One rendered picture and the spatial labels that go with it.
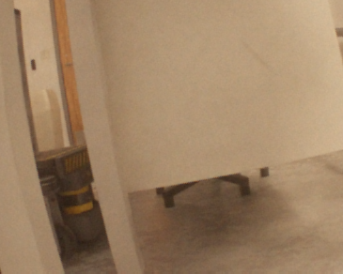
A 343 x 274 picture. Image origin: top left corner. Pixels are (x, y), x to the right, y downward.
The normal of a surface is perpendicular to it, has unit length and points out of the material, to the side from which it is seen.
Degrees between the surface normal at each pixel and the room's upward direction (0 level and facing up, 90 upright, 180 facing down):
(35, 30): 90
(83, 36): 90
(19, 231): 90
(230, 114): 90
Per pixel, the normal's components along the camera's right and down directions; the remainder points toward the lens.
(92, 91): -0.06, 0.07
